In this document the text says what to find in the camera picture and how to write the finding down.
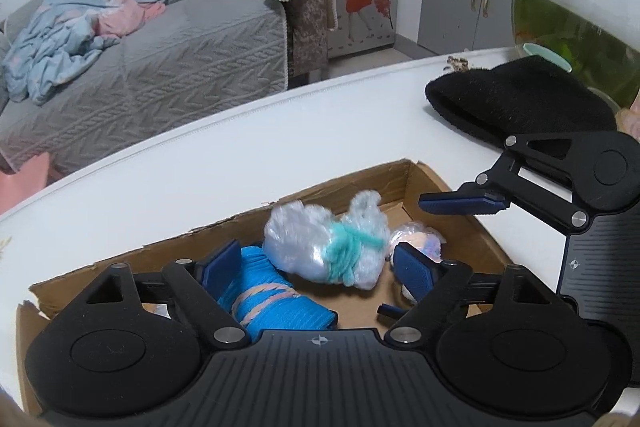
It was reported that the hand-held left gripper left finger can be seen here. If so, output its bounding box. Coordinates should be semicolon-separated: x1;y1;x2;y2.
85;239;251;350

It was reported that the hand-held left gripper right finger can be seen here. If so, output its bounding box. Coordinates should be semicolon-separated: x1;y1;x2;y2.
387;243;558;350

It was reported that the pastel plastic bundle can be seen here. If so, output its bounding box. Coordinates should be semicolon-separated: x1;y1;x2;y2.
390;223;445;303

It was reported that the shallow cardboard box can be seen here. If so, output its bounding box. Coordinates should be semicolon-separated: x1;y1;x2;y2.
15;158;506;415

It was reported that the blue sock bundle pink tie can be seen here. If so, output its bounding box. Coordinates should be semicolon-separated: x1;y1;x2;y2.
217;246;338;343

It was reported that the black knit hat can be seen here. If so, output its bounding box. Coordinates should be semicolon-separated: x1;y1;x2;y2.
424;55;618;152

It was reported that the clear plastic snack container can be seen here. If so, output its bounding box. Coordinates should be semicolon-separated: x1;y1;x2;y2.
616;89;640;132

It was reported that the teal plastic lid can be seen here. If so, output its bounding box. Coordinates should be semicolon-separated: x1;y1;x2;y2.
522;44;572;72

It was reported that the glass fish bowl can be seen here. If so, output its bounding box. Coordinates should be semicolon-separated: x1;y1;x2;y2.
510;0;640;112

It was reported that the grey quilted sofa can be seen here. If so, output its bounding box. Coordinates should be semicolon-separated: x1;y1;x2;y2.
0;0;343;175

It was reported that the light blue pink blanket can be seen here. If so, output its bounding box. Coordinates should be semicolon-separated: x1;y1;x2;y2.
1;0;168;104

